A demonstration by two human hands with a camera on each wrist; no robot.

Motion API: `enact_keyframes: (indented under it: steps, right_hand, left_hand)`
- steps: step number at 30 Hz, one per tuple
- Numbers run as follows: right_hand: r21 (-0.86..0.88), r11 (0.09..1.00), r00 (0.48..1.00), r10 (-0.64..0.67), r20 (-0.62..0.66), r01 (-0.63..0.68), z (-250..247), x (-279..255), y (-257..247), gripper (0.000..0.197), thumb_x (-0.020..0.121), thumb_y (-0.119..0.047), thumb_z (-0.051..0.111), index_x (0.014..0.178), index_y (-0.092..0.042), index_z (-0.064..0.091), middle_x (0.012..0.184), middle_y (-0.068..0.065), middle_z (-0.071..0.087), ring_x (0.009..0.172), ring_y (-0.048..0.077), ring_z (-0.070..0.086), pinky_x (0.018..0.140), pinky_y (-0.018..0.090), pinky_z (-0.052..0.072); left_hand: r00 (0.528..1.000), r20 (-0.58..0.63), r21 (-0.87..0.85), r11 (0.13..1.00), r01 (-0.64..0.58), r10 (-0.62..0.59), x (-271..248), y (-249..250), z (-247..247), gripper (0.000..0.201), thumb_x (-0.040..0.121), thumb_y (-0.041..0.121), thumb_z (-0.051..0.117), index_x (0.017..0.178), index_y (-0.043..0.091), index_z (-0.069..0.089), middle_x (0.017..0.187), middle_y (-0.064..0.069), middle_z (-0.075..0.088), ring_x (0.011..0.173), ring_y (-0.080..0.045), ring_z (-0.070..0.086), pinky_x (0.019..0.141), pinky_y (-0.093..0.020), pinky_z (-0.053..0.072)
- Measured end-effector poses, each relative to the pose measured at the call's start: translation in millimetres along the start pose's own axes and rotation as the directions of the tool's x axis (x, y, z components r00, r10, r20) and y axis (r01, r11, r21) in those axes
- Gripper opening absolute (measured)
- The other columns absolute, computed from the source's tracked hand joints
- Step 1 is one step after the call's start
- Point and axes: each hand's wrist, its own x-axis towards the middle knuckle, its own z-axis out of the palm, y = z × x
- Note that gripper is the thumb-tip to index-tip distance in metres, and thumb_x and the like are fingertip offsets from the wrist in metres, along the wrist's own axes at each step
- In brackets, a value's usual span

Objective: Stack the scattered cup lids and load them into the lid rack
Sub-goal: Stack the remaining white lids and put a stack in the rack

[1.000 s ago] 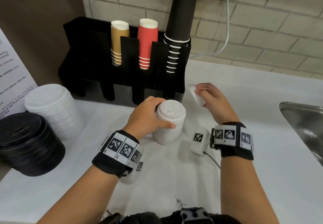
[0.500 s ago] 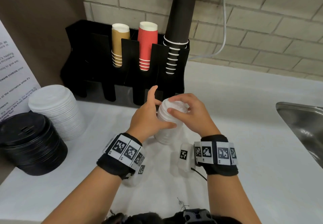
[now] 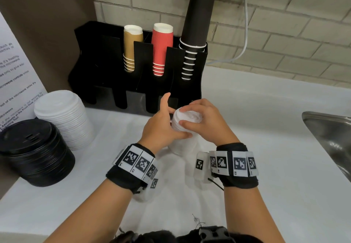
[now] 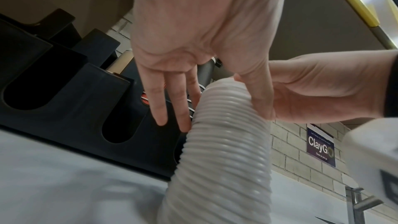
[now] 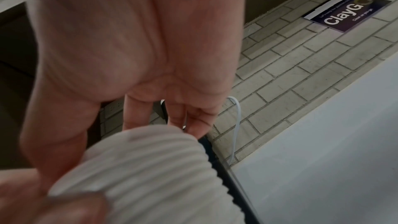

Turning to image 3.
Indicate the person's right hand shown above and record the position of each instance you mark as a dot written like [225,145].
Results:
[216,127]

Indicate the person's left hand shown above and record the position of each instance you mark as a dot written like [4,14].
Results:
[157,130]

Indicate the black cup and lid organizer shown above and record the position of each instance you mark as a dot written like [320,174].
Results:
[96,67]

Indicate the stack of black lids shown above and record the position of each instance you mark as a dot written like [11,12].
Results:
[35,152]

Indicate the person's right forearm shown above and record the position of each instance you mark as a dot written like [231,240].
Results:
[252,215]

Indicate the person's left forearm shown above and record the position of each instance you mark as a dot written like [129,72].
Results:
[90,215]

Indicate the right marker wristband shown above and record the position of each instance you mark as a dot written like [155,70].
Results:
[235,163]

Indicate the marker wristband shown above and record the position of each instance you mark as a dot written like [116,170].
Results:
[235,163]
[131,163]

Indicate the left marker wristband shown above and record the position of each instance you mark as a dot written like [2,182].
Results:
[131,163]

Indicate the stack of red paper cups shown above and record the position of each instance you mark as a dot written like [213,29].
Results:
[162,45]

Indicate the stack of gold paper cups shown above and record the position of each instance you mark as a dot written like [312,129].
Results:
[133,42]

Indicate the stack of black paper cups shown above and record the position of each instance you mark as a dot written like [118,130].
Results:
[197,15]

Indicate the steel sink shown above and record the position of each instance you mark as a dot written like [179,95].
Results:
[334,136]

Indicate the microwave safety poster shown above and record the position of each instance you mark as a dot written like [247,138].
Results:
[16,86]

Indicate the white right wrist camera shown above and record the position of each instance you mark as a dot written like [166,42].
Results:
[199,164]

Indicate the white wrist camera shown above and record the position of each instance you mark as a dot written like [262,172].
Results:
[199,164]
[154,183]

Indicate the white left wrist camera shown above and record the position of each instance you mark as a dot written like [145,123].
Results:
[154,183]

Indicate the black chest camera mount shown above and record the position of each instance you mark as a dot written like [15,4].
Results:
[214,234]

